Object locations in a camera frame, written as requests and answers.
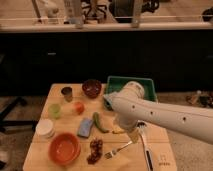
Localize blue sponge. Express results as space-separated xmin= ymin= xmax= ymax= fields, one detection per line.
xmin=77 ymin=118 xmax=93 ymax=138

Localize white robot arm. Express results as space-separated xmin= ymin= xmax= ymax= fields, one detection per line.
xmin=103 ymin=81 xmax=213 ymax=144

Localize dark purple bowl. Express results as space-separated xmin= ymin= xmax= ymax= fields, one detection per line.
xmin=82 ymin=79 xmax=102 ymax=99

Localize orange bowl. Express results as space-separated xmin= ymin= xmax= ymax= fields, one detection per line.
xmin=48 ymin=133 xmax=81 ymax=166

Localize white dish brush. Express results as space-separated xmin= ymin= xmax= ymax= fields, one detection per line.
xmin=137 ymin=122 xmax=154 ymax=171

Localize yellow banana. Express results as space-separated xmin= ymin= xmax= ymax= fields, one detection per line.
xmin=112 ymin=127 xmax=125 ymax=134

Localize silver fork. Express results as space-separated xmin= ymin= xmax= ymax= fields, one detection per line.
xmin=104 ymin=141 xmax=133 ymax=159

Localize bunch of dark grapes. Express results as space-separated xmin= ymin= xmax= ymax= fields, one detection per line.
xmin=87 ymin=138 xmax=103 ymax=164

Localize green plastic tray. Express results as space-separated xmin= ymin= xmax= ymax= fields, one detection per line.
xmin=105 ymin=76 xmax=157 ymax=102

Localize orange tomato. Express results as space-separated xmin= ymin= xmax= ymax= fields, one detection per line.
xmin=74 ymin=102 xmax=85 ymax=114

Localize dark grey cup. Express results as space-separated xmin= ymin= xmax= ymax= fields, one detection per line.
xmin=61 ymin=87 xmax=73 ymax=102

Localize light green cup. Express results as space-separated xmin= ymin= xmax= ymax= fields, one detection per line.
xmin=48 ymin=104 xmax=61 ymax=119

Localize white stacked plates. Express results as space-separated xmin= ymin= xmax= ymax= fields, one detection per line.
xmin=36 ymin=119 xmax=54 ymax=138

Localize black office chair base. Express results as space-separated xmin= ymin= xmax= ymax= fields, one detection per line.
xmin=0 ymin=95 xmax=38 ymax=133

